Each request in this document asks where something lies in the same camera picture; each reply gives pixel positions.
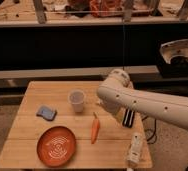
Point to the silver robot base dome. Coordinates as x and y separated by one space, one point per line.
173 49

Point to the orange ribbed plate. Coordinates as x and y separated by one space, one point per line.
56 146

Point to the blue sponge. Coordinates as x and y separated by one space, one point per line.
46 113

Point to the wooden table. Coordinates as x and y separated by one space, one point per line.
100 141

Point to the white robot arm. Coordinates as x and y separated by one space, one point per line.
115 93

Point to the orange object on shelf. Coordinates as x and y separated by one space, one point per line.
105 8

